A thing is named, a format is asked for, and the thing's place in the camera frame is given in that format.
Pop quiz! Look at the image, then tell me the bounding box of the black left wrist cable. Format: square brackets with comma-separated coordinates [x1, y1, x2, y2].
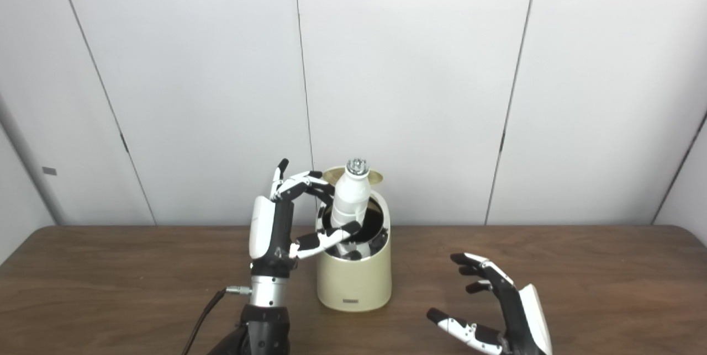
[181, 285, 252, 355]

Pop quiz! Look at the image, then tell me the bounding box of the cream-colored bin body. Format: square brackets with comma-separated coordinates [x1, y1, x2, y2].
[316, 181, 393, 312]

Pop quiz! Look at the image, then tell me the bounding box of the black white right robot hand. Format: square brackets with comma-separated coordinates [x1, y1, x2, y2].
[426, 252, 553, 355]

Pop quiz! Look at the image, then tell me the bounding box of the small white plastic bottle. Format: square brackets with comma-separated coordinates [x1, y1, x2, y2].
[330, 158, 370, 245]

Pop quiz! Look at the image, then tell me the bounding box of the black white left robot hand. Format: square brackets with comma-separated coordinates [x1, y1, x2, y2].
[249, 158, 362, 278]

